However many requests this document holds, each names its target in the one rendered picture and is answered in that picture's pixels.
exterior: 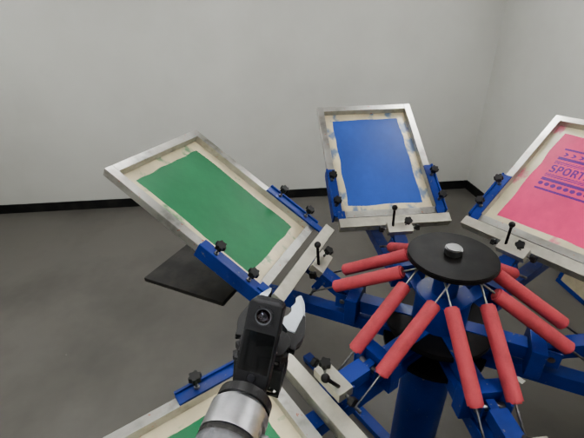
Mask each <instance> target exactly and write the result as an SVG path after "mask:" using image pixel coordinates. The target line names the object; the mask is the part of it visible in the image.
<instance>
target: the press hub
mask: <svg viewBox="0 0 584 438"><path fill-rule="evenodd" d="M407 255H408V259H409V260H410V262H411V263H412V264H413V265H414V266H415V267H416V268H417V269H418V270H419V271H421V272H422V273H423V274H424V275H427V276H429V277H426V278H424V279H422V280H420V281H419V282H418V284H417V287H416V291H414V289H413V288H410V291H409V292H408V294H407V295H406V296H405V298H404V299H403V300H402V302H401V303H404V304H407V305H411V306H413V310H412V316H410V315H404V314H401V313H397V312H394V313H393V314H392V315H391V316H390V317H389V318H388V320H387V324H388V327H389V329H390V330H391V331H388V330H385V329H384V330H383V341H384V343H385V344H387V343H388V342H390V341H392V340H393V339H395V338H396V337H397V336H398V335H400V334H401V333H402V332H403V331H404V329H405V328H406V327H407V326H408V325H409V324H410V322H411V321H412V320H413V318H414V317H415V315H416V314H417V313H418V312H419V310H420V309H421V307H422V306H423V305H424V303H425V302H426V301H427V300H432V301H435V300H436V299H437V298H438V296H439V295H440V294H441V292H442V291H443V290H444V289H445V287H444V282H445V283H446V284H447V285H448V284H449V283H450V284H451V285H450V286H449V287H448V293H449V297H450V301H451V304H452V306H457V308H460V311H461V317H462V320H463V324H464V328H466V324H467V321H470V322H476V323H480V324H483V325H484V322H483V320H482V316H481V311H480V307H478V306H477V305H476V304H475V303H473V304H472V302H473V296H472V294H471V292H470V291H469V289H468V288H467V287H466V286H474V285H480V284H484V283H487V282H491V281H492V280H494V279H495V278H496V277H497V276H498V275H499V272H500V269H501V261H500V259H499V257H498V256H497V254H496V253H495V252H494V251H493V250H492V249H491V248H489V247H488V246H487V245H485V244H483V243H482V242H479V241H476V240H475V239H473V238H470V237H467V236H462V235H458V234H453V233H446V232H434V233H427V234H424V235H420V236H417V237H416V238H414V239H413V240H412V241H411V242H410V243H409V245H408V250H407ZM437 304H438V305H439V306H440V311H439V312H438V313H437V315H436V316H435V318H434V319H433V320H432V322H431V323H430V324H429V325H428V326H427V328H426V329H425V331H427V332H429V334H428V335H426V336H425V337H423V338H422V339H420V340H419V341H418V342H417V343H415V344H414V345H413V347H412V348H411V350H412V351H414V352H416V353H417V354H419V355H422V357H421V358H419V359H418V360H417V361H415V362H413V363H412V364H411V365H409V366H408V368H407V371H408V372H407V373H406V374H405V375H404V376H402V377H401V379H400V383H399V388H398V394H397V398H396V404H395V412H394V417H393V422H392V428H391V432H390V437H389V438H435V436H436V432H437V429H438V426H439V422H440V419H441V413H442V410H443V407H444V403H445V401H446V397H447V394H448V391H447V389H446V387H445V385H444V383H446V384H448V378H447V377H446V375H445V373H444V371H443V369H442V367H441V365H440V363H439V362H454V357H453V356H452V355H451V353H450V351H449V349H448V347H447V345H446V344H445V342H444V341H443V339H442V338H441V337H442V336H450V335H449V332H448V325H447V322H446V317H445V314H444V309H445V308H446V307H449V304H448V298H447V294H446V292H445V293H444V294H443V295H442V297H441V298H440V300H439V301H438V302H437ZM466 335H467V338H468V344H469V347H470V351H471V355H472V358H473V361H474V363H475V365H476V366H477V368H478V369H479V370H480V372H481V371H482V370H483V369H484V367H485V364H486V361H487V360H486V359H482V358H480V357H482V356H483V355H485V354H486V353H487V352H488V351H489V349H490V344H489V341H488V338H487V337H486V336H483V335H477V334H474V333H470V332H467V331H466ZM438 361H439V362H438Z"/></svg>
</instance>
